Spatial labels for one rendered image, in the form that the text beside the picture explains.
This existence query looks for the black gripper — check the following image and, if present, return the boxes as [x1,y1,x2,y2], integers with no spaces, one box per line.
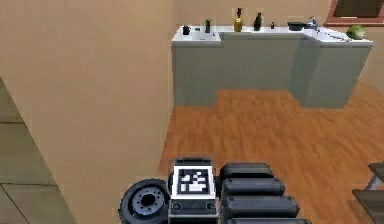
[118,178,172,224]

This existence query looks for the grey kitchen counter cabinet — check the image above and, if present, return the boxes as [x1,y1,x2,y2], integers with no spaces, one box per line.
[171,25,374,110]

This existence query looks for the yellow vase with dark top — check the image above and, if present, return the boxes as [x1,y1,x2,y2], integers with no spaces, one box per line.
[233,7,244,33]

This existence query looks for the dark green wine bottle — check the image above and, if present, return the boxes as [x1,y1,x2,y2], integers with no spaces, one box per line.
[253,12,263,32]

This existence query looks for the black pan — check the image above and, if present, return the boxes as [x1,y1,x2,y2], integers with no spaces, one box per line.
[287,21,306,32]

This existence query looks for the grey kettle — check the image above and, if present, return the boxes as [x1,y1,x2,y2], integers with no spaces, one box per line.
[305,16,320,31]

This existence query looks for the green lettuce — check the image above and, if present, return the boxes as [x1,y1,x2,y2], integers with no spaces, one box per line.
[345,24,368,41]

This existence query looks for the brown framed window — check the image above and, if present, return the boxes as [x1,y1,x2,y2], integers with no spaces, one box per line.
[323,0,384,28]

